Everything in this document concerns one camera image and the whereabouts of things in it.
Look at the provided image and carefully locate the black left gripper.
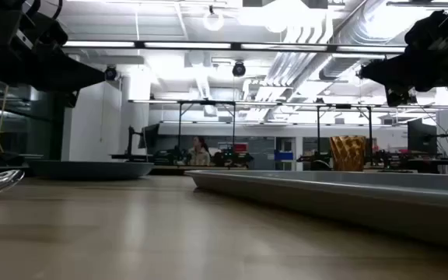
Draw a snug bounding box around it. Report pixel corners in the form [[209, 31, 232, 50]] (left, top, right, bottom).
[[0, 41, 107, 108]]

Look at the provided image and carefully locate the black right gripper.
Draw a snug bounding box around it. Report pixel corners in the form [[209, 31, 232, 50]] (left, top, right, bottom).
[[358, 34, 448, 108]]

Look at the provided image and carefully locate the amber faceted cup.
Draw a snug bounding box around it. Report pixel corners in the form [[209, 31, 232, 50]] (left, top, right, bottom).
[[329, 135, 367, 173]]

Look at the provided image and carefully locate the dark blue plate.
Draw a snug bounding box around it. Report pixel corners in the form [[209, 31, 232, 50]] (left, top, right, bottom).
[[27, 160, 155, 181]]

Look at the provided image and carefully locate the spoon with orange handle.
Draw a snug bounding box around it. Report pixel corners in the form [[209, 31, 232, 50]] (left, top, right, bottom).
[[0, 169, 26, 192]]

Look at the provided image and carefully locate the black monitor on arm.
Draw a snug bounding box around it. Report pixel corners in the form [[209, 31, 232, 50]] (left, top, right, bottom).
[[407, 117, 448, 161]]

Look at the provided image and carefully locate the grey plastic tray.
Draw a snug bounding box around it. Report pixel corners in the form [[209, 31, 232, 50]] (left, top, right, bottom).
[[184, 170, 448, 250]]

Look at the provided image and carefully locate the black monitor on stand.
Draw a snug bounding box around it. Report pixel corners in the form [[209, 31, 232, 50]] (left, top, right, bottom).
[[126, 123, 161, 156]]

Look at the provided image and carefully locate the person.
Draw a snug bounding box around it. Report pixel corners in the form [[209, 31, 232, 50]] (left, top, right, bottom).
[[187, 135, 212, 167]]

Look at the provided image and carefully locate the black overhead light bar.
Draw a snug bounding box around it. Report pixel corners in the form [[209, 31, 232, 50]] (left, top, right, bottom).
[[62, 40, 406, 54]]

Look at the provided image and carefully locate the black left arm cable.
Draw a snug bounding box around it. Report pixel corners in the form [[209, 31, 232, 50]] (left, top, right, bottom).
[[25, 0, 64, 20]]

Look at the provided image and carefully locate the black background table frame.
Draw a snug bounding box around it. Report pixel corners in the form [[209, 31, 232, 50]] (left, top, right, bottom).
[[315, 103, 374, 165], [177, 100, 237, 157]]

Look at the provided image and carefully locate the white ring light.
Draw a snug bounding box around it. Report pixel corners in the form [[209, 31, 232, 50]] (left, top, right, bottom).
[[202, 10, 226, 33]]

